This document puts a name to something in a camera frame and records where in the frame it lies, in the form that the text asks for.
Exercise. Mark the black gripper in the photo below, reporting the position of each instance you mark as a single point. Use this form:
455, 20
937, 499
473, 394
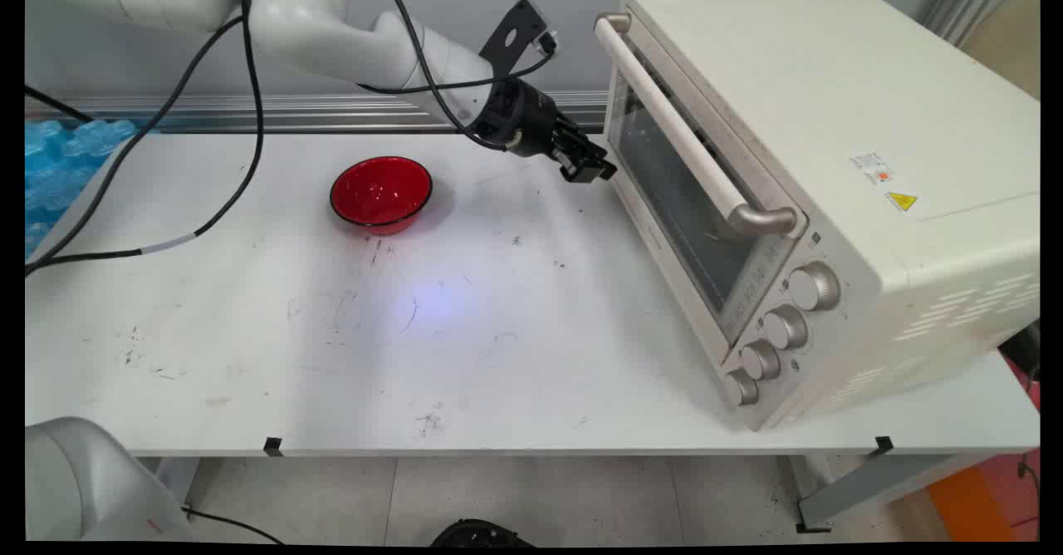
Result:
519, 119

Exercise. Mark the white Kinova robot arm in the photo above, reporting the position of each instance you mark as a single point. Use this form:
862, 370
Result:
315, 15

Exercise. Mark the red bowl with black rim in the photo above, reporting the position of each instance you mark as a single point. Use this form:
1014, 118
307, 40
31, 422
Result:
380, 194

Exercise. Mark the cream toaster oven body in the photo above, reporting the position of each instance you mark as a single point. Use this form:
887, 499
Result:
830, 81

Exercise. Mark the largest silver oven knob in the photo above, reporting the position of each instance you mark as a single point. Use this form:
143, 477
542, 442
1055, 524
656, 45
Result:
814, 286

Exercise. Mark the smallest silver oven knob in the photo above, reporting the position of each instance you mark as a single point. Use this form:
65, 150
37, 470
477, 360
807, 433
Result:
741, 387

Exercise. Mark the white label sticker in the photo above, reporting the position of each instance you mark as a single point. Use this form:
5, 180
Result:
872, 167

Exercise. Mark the yellow triangle warning sticker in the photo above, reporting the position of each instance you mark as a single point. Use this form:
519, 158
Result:
901, 201

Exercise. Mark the black round object on floor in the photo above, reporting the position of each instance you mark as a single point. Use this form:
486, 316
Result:
480, 533

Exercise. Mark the black edge clip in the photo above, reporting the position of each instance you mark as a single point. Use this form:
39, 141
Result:
273, 446
884, 445

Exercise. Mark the grey metal table leg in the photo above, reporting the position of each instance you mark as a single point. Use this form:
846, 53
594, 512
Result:
872, 484

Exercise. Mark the orange floor panel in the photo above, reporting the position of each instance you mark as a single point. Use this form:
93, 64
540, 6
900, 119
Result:
963, 505

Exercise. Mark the blue bubble wrap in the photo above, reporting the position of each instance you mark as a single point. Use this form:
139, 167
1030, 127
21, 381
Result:
50, 164

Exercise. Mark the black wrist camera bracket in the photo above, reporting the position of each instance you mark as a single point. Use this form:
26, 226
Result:
508, 36

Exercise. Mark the aluminium rail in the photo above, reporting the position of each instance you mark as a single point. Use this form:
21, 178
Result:
332, 113

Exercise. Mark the aluminium corner post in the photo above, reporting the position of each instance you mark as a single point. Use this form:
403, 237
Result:
963, 2

